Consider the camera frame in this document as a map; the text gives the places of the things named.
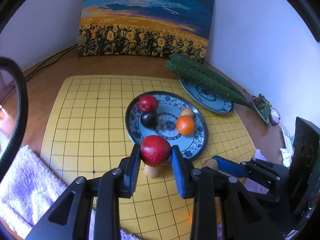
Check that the purple onion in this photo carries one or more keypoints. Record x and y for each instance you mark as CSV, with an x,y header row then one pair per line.
x,y
275,116

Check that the red cherry tomato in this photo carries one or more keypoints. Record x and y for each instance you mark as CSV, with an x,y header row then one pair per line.
x,y
255,100

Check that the yellow grid game board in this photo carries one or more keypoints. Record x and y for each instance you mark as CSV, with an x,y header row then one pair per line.
x,y
87,130

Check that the black ribbed loop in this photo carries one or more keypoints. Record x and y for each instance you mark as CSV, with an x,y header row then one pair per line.
x,y
21,92

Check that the small red apple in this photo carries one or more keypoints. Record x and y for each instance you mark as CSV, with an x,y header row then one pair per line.
x,y
148,103

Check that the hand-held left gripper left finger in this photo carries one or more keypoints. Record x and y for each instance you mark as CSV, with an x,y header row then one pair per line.
x,y
133,175

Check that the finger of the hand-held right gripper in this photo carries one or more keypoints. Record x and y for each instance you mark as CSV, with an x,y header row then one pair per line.
x,y
230,166
270,186

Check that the blue and white patterned plate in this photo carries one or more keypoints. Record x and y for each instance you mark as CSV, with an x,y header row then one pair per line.
x,y
212,102
163,130

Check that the white crumpled tissue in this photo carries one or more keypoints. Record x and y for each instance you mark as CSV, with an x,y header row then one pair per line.
x,y
286,156

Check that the green leafy vegetables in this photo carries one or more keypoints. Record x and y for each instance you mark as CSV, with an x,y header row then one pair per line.
x,y
264,105

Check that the black plum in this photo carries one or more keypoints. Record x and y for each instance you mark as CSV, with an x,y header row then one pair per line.
x,y
148,119

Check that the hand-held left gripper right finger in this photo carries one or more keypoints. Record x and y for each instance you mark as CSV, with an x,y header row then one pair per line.
x,y
178,172

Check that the green cucumber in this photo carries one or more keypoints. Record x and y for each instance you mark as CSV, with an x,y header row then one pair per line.
x,y
190,77
197,67

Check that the purple fluffy towel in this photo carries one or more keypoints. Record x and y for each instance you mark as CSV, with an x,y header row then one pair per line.
x,y
22,180
252,186

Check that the small vegetable dish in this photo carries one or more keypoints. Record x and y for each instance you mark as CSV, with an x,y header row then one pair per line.
x,y
260,115

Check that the sunflower field painting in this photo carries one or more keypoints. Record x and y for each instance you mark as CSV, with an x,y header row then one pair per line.
x,y
145,17

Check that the orange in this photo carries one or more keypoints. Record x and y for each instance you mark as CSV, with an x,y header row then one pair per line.
x,y
185,125

